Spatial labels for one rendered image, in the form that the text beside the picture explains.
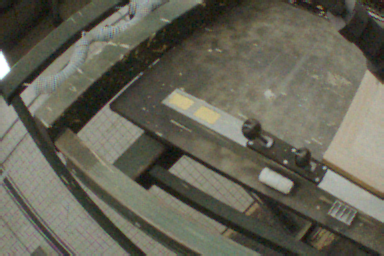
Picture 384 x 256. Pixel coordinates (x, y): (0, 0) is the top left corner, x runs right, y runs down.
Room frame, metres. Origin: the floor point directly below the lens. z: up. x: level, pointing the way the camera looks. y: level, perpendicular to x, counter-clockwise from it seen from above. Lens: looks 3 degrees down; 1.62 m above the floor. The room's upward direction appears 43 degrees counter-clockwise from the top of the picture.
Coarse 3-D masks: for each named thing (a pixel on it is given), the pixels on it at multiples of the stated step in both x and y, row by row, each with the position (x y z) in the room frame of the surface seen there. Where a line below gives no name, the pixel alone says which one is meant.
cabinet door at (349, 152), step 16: (368, 80) 0.99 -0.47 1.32; (368, 96) 0.94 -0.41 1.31; (352, 112) 0.92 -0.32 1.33; (368, 112) 0.91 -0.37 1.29; (352, 128) 0.88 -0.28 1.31; (368, 128) 0.87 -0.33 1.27; (336, 144) 0.86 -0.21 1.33; (352, 144) 0.85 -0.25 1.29; (368, 144) 0.84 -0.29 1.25; (336, 160) 0.83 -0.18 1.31; (352, 160) 0.82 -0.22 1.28; (368, 160) 0.81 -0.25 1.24; (352, 176) 0.80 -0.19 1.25; (368, 176) 0.78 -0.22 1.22
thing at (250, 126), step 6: (246, 120) 0.78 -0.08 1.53; (252, 120) 0.77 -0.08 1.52; (246, 126) 0.77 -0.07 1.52; (252, 126) 0.76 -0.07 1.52; (258, 126) 0.76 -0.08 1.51; (246, 132) 0.77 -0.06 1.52; (252, 132) 0.76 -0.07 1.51; (258, 132) 0.76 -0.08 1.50; (246, 138) 0.78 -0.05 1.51; (252, 138) 0.77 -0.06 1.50; (258, 138) 0.82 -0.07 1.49; (264, 138) 0.83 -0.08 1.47; (264, 144) 0.86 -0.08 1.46; (270, 144) 0.85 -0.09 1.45
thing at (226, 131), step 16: (192, 96) 1.00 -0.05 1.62; (176, 112) 0.99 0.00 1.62; (192, 112) 0.97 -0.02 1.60; (224, 112) 0.95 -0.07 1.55; (192, 128) 0.98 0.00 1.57; (208, 128) 0.94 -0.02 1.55; (224, 128) 0.93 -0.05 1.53; (240, 128) 0.92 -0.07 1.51; (224, 144) 0.94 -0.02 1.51; (240, 144) 0.89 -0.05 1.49; (256, 160) 0.89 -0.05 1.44; (288, 176) 0.84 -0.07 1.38; (336, 176) 0.78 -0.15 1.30; (320, 192) 0.78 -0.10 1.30; (336, 192) 0.75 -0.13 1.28; (352, 192) 0.74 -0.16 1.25; (368, 192) 0.72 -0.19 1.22; (352, 208) 0.72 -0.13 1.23; (368, 208) 0.70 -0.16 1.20; (368, 224) 0.70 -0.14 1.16
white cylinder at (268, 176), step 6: (264, 168) 0.85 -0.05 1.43; (264, 174) 0.84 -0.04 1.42; (270, 174) 0.84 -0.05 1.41; (276, 174) 0.84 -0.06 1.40; (264, 180) 0.84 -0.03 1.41; (270, 180) 0.83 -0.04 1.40; (276, 180) 0.83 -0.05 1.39; (282, 180) 0.82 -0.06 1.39; (288, 180) 0.82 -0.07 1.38; (270, 186) 0.84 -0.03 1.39; (276, 186) 0.83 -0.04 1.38; (282, 186) 0.82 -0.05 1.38; (288, 186) 0.81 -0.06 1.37; (282, 192) 0.82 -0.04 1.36; (288, 192) 0.81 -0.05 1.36
